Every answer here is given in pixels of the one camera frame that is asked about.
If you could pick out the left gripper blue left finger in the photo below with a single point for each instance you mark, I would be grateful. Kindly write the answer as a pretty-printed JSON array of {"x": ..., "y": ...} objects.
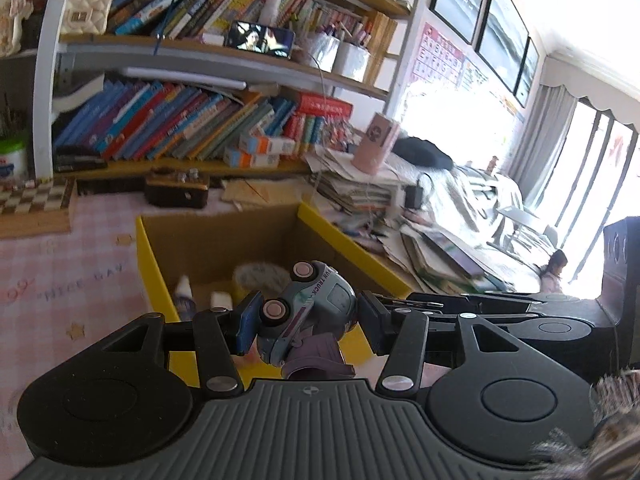
[{"x": 248, "y": 312}]

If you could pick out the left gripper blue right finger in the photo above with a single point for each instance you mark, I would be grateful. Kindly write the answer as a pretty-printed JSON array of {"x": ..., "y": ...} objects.
[{"x": 375, "y": 321}]

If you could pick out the white charger cube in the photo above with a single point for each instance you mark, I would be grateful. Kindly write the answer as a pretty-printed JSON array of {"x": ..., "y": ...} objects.
[{"x": 220, "y": 301}]

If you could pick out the yellow packing tape roll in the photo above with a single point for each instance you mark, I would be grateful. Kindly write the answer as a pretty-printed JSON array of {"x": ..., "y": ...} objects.
[{"x": 269, "y": 278}]

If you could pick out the white spray bottle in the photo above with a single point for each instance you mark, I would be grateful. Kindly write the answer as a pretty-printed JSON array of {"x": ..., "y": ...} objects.
[{"x": 183, "y": 300}]

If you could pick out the child sitting on floor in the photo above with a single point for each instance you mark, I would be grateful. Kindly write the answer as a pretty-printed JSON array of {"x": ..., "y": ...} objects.
[{"x": 550, "y": 274}]

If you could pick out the yellow cardboard box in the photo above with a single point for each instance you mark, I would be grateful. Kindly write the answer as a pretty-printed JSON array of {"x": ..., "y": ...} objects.
[{"x": 250, "y": 250}]

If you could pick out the black power adapter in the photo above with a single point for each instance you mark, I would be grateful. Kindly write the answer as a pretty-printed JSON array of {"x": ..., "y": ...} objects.
[{"x": 414, "y": 197}]

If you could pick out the brown wooden small box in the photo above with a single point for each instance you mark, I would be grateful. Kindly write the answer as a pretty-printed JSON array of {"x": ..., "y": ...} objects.
[{"x": 172, "y": 188}]

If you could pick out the pink cylindrical cup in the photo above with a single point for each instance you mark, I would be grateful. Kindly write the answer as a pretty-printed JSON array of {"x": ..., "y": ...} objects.
[{"x": 376, "y": 144}]

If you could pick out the orange white medicine box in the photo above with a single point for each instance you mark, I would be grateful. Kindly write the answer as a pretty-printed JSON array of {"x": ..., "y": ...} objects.
[{"x": 266, "y": 145}]

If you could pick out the black cap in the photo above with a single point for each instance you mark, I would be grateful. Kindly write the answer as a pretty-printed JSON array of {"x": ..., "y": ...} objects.
[{"x": 422, "y": 153}]

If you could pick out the pink checkered tablecloth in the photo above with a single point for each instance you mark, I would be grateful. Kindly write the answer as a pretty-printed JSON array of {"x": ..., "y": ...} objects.
[{"x": 62, "y": 292}]

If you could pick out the red thick book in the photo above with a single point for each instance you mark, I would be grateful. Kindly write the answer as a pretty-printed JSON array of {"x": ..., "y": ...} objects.
[{"x": 315, "y": 104}]

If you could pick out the wooden chess board box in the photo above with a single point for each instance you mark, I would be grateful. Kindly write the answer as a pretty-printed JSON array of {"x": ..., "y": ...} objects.
[{"x": 37, "y": 208}]

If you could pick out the smartphone on shelf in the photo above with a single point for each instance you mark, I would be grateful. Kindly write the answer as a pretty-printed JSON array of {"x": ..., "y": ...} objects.
[{"x": 262, "y": 39}]

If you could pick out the green lid white jar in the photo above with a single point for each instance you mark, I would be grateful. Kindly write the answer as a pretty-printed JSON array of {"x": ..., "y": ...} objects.
[{"x": 14, "y": 157}]

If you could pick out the white quilted handbag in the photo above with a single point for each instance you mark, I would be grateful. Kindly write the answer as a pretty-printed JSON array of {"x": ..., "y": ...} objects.
[{"x": 85, "y": 17}]

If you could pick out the pink lucky cat ornament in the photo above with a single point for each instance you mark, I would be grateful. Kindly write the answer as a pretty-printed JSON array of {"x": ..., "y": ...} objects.
[{"x": 13, "y": 13}]

